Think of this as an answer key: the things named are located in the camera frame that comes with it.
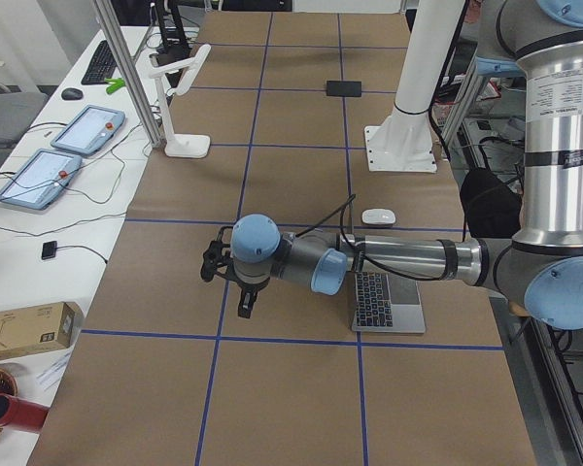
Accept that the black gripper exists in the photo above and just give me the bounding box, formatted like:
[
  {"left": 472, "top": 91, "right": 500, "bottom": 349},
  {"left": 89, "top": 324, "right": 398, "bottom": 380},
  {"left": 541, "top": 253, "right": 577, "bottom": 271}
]
[{"left": 228, "top": 264, "right": 271, "bottom": 318}]

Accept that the grey laptop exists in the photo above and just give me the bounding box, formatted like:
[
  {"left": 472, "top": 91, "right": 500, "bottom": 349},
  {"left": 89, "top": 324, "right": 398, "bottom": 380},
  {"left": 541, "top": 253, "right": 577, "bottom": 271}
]
[{"left": 351, "top": 272, "right": 427, "bottom": 334}]

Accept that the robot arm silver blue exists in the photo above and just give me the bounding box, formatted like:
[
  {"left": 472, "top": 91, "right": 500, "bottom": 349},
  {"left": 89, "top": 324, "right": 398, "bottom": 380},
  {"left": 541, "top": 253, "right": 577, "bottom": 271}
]
[{"left": 225, "top": 1, "right": 583, "bottom": 330}]

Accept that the white computer mouse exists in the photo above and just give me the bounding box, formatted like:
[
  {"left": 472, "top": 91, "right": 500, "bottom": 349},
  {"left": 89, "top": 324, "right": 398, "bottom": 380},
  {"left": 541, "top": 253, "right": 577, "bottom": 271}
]
[{"left": 361, "top": 208, "right": 396, "bottom": 226}]

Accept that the white desk lamp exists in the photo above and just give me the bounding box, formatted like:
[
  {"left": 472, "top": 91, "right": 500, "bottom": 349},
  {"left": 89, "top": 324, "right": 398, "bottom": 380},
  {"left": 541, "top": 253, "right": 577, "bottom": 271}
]
[{"left": 149, "top": 44, "right": 212, "bottom": 159}]

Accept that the black mouse pad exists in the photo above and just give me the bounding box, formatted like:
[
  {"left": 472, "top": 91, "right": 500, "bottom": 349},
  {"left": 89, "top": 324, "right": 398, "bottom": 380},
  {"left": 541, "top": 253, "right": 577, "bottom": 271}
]
[{"left": 326, "top": 80, "right": 362, "bottom": 98}]

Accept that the black computer mouse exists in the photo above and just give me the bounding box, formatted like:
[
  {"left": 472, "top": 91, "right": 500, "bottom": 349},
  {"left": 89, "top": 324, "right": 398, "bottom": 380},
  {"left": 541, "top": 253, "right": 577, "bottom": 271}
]
[{"left": 60, "top": 87, "right": 84, "bottom": 101}]

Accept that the small black device on desk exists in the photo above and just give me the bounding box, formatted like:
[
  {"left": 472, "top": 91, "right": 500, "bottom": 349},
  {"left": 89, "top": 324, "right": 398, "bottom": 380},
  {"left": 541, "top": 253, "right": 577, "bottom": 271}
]
[{"left": 41, "top": 241, "right": 58, "bottom": 260}]

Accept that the upper blue teach pendant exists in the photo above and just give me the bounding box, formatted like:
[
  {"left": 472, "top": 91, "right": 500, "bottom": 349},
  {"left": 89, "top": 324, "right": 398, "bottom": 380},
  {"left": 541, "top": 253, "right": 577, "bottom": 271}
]
[{"left": 51, "top": 105, "right": 125, "bottom": 156}]

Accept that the blue teach pendant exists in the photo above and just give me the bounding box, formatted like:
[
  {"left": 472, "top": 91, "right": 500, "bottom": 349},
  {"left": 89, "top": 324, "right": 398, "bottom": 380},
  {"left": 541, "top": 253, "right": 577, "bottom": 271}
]
[
  {"left": 51, "top": 105, "right": 125, "bottom": 156},
  {"left": 0, "top": 150, "right": 83, "bottom": 211}
]

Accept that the lower blue teach pendant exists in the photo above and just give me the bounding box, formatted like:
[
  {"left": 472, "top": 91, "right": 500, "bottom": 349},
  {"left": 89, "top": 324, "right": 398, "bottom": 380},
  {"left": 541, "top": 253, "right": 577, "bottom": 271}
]
[{"left": 0, "top": 150, "right": 83, "bottom": 211}]

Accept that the cardboard box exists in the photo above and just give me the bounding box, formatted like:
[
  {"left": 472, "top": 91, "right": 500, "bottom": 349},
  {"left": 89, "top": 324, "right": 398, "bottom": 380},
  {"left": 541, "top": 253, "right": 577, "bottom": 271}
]
[{"left": 0, "top": 302, "right": 83, "bottom": 361}]

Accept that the green plastic object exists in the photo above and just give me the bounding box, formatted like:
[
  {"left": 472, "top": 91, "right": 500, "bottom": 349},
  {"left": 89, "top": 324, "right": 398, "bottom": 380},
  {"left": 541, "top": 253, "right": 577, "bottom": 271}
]
[{"left": 105, "top": 78, "right": 125, "bottom": 95}]

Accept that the person in black shirt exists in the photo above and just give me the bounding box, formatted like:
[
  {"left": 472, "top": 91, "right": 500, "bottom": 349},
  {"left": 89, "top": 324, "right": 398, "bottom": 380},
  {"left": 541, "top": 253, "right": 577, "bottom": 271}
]
[{"left": 460, "top": 168, "right": 522, "bottom": 239}]

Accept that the red cylinder bottle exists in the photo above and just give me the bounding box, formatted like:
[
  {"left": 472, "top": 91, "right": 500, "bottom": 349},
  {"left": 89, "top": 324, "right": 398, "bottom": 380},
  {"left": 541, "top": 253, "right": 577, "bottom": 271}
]
[{"left": 0, "top": 394, "right": 50, "bottom": 433}]

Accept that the black keyboard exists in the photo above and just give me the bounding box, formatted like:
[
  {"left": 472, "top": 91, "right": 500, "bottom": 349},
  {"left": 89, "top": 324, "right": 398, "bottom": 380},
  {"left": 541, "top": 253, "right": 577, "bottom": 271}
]
[{"left": 81, "top": 40, "right": 117, "bottom": 85}]

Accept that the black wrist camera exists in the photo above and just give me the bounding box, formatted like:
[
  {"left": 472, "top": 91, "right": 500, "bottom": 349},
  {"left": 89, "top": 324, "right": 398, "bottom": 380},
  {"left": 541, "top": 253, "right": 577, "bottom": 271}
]
[{"left": 200, "top": 226, "right": 234, "bottom": 283}]

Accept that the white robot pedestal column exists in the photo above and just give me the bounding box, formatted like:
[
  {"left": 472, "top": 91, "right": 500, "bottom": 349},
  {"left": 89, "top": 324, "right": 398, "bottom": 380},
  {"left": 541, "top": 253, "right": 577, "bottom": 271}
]
[{"left": 364, "top": 0, "right": 467, "bottom": 173}]

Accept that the aluminium frame post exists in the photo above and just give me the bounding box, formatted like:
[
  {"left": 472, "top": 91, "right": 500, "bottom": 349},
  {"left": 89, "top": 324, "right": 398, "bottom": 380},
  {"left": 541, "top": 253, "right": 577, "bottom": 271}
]
[{"left": 91, "top": 0, "right": 162, "bottom": 149}]

